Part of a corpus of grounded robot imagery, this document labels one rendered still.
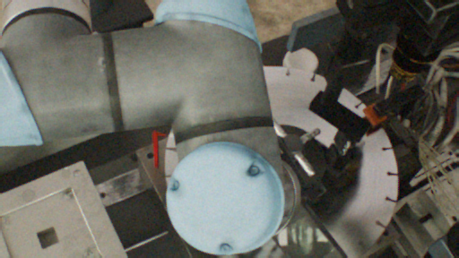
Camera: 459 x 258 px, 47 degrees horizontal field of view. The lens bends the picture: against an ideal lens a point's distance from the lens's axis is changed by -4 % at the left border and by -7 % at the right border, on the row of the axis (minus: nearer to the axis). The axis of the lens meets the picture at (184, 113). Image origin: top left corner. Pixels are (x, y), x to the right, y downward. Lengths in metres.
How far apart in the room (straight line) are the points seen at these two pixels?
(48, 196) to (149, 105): 0.44
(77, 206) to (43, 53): 0.43
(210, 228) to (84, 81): 0.13
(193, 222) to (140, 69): 0.11
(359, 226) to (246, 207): 0.42
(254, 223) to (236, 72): 0.11
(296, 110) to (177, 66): 0.45
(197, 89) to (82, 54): 0.08
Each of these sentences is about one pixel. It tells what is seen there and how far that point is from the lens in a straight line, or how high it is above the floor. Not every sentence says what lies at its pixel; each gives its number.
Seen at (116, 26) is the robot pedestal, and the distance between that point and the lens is 1.16.
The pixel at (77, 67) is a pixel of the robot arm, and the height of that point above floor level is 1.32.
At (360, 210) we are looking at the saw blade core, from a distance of 0.76.
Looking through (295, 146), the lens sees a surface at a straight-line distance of 0.71.
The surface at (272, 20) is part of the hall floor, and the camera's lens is 2.21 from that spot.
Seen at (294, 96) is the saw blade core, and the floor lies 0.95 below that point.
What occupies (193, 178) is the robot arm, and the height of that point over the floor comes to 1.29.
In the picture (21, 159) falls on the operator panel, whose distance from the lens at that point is 0.99.
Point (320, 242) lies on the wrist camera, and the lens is 0.55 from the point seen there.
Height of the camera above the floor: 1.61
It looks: 58 degrees down
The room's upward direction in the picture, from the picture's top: 2 degrees clockwise
